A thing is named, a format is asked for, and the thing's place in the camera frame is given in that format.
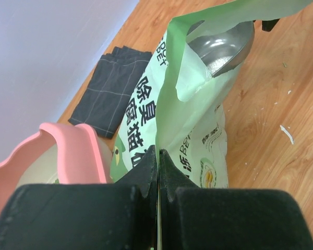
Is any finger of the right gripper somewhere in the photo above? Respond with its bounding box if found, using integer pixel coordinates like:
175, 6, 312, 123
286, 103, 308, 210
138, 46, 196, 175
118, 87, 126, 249
261, 19, 279, 32

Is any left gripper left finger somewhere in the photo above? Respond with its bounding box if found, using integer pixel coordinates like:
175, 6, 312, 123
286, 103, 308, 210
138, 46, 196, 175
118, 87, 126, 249
0, 146, 158, 249

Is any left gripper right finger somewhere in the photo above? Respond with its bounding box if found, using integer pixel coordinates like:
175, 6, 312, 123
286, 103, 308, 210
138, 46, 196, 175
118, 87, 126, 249
158, 150, 313, 249

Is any grey metal scoop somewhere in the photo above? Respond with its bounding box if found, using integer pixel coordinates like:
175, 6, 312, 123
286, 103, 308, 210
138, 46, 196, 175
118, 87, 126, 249
187, 20, 255, 78

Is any pink litter box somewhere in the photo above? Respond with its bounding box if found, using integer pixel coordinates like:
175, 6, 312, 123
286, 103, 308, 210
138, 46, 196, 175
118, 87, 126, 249
0, 122, 112, 213

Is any green litter bag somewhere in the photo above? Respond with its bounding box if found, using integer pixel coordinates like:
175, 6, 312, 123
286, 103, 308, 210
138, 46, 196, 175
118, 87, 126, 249
110, 1, 309, 188

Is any dark checked folded cloth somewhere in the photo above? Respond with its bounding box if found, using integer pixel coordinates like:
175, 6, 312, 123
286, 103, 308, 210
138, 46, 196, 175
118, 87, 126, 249
68, 46, 152, 139

